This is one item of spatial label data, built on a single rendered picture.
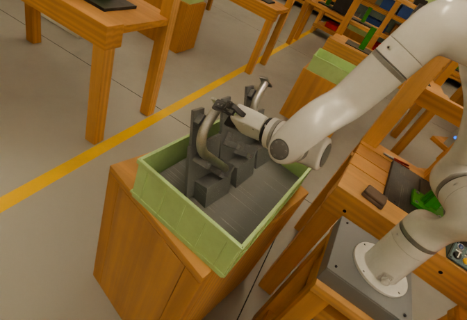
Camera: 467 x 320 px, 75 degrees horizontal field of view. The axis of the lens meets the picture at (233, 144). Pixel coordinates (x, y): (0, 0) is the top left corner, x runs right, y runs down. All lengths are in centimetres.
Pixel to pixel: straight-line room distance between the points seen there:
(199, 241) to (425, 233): 63
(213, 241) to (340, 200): 70
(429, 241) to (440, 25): 58
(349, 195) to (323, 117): 79
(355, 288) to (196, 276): 48
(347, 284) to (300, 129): 57
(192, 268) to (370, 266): 56
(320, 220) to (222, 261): 70
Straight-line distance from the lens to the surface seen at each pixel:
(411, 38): 68
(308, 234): 160
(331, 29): 845
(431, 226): 98
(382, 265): 110
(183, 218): 95
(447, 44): 70
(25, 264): 188
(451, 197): 96
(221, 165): 101
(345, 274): 107
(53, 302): 178
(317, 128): 65
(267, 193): 121
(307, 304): 116
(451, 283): 159
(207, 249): 96
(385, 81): 69
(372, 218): 144
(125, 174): 116
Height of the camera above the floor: 162
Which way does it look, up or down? 35 degrees down
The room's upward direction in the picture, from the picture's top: 25 degrees clockwise
